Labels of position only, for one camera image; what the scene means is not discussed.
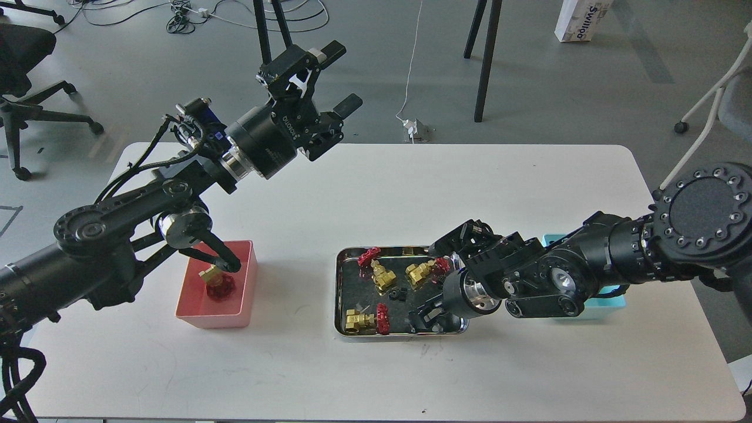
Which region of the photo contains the brass valve red handwheel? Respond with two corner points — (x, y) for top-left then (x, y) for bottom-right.
(199, 265), (236, 301)

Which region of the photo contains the white chair frame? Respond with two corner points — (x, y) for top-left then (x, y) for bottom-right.
(652, 23), (752, 200)

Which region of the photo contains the light blue plastic box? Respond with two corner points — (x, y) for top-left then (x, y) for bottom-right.
(542, 233), (627, 321)

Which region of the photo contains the black table leg left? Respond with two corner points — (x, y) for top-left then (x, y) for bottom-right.
(253, 0), (293, 65)

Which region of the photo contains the white power adapter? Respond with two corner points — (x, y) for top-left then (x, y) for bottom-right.
(402, 119), (431, 143)

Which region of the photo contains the black office chair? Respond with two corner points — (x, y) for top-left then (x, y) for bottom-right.
(1, 23), (104, 180)

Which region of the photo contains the brass valve top left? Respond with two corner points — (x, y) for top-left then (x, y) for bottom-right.
(357, 247), (397, 294)

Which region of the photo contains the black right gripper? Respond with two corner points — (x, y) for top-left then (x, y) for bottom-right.
(409, 271), (502, 334)

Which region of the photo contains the black table leg right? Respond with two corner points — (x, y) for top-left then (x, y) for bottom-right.
(463, 0), (503, 123)

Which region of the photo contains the pink plastic box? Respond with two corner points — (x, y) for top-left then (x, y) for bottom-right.
(175, 240), (258, 329)

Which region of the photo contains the white cardboard box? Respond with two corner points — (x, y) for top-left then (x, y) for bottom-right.
(554, 1), (613, 42)

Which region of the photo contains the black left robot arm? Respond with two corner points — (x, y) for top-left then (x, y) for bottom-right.
(1, 41), (362, 422)

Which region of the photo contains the brass valve bottom left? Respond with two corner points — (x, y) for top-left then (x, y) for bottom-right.
(344, 303), (391, 335)

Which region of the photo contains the white cable on floor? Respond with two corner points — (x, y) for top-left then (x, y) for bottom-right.
(397, 0), (426, 124)

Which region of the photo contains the black gear centre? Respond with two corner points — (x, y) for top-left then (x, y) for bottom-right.
(388, 287), (409, 303)

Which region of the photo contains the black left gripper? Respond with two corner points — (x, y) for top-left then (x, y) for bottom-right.
(226, 41), (363, 180)

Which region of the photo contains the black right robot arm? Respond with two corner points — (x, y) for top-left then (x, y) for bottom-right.
(417, 162), (751, 318)

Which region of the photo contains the black cable bundle floor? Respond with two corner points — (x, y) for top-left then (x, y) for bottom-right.
(70, 0), (331, 34)

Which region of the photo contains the brass valve top right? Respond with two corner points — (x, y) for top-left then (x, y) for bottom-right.
(405, 257), (451, 291)

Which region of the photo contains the steel metal tray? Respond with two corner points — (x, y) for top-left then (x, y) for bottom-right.
(334, 246), (459, 339)

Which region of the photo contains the black table leg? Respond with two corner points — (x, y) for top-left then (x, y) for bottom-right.
(463, 0), (503, 123)
(253, 0), (293, 65)

